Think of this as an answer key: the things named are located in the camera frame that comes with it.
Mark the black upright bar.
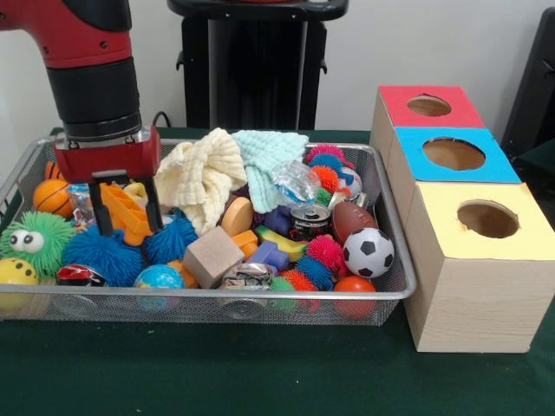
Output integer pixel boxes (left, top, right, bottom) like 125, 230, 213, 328
500, 7, 555, 158

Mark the brown toy football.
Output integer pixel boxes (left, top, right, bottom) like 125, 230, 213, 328
332, 201, 379, 244

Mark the cream knitted cloth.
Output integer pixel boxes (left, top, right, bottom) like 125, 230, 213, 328
153, 127, 247, 237

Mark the dark green tablecloth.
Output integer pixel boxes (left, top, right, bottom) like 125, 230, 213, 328
511, 137, 555, 192
0, 126, 555, 416

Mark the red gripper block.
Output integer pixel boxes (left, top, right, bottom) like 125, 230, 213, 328
54, 125, 165, 237

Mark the shallow mesh bin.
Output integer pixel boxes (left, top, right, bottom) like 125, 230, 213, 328
0, 135, 418, 328

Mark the black and white soccer ball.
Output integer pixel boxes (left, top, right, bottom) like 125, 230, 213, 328
343, 227, 396, 278

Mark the blue spiky ball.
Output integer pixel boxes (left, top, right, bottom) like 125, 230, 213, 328
62, 224, 145, 288
143, 211, 199, 266

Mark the black drink can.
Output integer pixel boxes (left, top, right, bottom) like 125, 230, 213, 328
289, 202, 331, 242

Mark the clear plastic bottle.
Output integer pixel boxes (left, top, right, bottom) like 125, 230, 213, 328
271, 159, 322, 205

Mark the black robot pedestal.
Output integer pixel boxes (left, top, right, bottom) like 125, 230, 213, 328
166, 0, 350, 131

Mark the mint green cloth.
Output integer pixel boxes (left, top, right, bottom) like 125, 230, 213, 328
232, 128, 310, 214

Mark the green spiky ball with eyes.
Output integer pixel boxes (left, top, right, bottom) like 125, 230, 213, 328
0, 211, 75, 278

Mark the plain wooden block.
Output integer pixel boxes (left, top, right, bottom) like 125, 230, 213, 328
182, 224, 246, 290

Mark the orange toy brick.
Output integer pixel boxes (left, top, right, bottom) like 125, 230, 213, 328
100, 181, 155, 247

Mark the wooden box with three holes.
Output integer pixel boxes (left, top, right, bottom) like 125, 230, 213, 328
369, 85, 555, 353

